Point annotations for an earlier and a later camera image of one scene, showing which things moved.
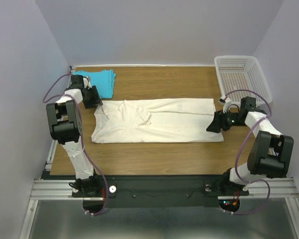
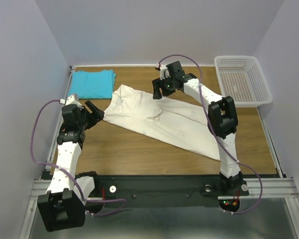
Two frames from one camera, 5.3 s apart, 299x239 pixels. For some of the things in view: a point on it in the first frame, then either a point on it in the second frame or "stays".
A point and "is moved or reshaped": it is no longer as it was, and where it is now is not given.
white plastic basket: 241,76 stays
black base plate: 164,191 stays
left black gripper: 96,99 → 96,115
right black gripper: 218,121 → 156,94
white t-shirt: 155,120 is moved or reshaped
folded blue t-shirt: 103,79 stays
